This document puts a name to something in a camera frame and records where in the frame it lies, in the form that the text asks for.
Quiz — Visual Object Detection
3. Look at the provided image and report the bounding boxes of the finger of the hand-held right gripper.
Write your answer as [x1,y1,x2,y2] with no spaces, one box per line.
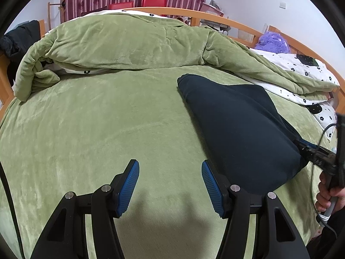
[295,139,337,171]

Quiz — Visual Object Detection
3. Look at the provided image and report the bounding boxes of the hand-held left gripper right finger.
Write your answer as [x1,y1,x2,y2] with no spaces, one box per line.
[201,160,310,259]

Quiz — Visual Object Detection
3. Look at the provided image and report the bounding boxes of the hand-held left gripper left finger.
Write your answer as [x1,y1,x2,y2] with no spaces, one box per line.
[30,159,140,259]

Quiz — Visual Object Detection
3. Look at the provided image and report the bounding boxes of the black t-shirt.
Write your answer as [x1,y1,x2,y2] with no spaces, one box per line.
[177,73,309,195]

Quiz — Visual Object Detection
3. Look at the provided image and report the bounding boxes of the person's right hand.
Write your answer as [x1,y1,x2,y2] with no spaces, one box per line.
[315,171,345,213]

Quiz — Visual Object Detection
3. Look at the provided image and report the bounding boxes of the green bed sheet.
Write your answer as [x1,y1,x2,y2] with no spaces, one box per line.
[0,66,337,259]

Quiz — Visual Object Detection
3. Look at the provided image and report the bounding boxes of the purple plush toy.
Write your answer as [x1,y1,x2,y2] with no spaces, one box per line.
[255,31,290,53]

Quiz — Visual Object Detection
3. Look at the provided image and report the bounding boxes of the green plush duvet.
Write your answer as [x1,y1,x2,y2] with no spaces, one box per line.
[15,9,340,141]

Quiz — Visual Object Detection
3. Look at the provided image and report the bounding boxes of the storage box clutter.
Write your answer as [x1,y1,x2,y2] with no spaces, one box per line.
[199,0,224,17]

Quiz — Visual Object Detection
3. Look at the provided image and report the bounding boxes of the red chair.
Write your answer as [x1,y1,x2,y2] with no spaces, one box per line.
[109,2,134,10]
[142,0,166,8]

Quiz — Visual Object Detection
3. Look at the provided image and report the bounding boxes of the black jacket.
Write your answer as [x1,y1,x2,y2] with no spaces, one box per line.
[0,19,41,87]

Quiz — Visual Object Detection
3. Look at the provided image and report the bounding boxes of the wooden coat rack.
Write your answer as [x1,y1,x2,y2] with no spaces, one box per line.
[48,1,66,30]

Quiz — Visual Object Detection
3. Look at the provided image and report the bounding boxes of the grey cable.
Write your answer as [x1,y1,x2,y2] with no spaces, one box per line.
[318,194,341,239]

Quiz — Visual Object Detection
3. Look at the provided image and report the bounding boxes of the black cable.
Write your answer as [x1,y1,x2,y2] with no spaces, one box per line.
[0,162,22,259]

